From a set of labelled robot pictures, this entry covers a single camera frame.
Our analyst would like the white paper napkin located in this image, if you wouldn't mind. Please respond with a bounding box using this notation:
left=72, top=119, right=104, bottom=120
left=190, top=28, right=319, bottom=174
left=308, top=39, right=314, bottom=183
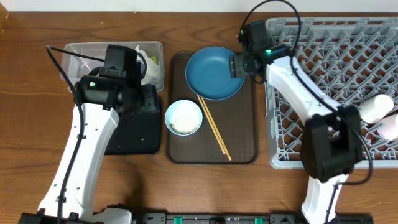
left=135, top=45, right=160, bottom=85

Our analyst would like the dark blue plate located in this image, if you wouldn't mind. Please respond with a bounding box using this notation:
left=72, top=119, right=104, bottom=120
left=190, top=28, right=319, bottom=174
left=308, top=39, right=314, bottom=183
left=185, top=46, right=245, bottom=101

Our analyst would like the cream white plastic cup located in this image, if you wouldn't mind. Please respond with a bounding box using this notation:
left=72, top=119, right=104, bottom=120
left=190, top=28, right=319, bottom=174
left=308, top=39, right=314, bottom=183
left=359, top=94, right=394, bottom=124

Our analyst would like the pink plastic cup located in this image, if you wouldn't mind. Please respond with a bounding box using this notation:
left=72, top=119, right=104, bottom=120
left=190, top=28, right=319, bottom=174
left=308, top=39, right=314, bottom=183
left=377, top=114, right=398, bottom=141

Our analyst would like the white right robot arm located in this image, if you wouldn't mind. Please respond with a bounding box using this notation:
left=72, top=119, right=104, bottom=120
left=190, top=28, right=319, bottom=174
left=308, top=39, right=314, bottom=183
left=229, top=45, right=362, bottom=223

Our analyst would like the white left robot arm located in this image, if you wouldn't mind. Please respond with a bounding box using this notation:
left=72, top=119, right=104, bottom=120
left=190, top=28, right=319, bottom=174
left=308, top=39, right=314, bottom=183
left=19, top=75, right=160, bottom=223

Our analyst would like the clear plastic waste bin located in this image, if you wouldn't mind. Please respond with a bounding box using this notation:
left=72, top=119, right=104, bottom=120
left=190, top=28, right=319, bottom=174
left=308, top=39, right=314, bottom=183
left=61, top=41, right=165, bottom=91

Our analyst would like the black plastic tray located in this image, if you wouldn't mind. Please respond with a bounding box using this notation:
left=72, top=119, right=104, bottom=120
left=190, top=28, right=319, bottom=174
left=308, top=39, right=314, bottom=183
left=105, top=110, right=161, bottom=155

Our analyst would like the light blue bowl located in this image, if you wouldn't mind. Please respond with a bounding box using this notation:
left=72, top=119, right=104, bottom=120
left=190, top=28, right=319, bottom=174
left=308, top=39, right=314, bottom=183
left=165, top=100, right=203, bottom=136

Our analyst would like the brown plastic serving tray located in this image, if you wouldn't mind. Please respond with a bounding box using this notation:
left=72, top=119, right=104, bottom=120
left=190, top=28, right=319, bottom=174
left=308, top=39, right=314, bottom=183
left=165, top=51, right=259, bottom=165

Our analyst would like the wooden chopstick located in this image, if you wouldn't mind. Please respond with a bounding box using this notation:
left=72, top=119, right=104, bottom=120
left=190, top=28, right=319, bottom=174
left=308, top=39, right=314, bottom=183
left=197, top=95, right=226, bottom=154
left=203, top=99, right=232, bottom=161

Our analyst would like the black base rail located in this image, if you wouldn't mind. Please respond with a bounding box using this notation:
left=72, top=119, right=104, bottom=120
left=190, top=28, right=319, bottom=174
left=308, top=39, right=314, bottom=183
left=90, top=203, right=374, bottom=224

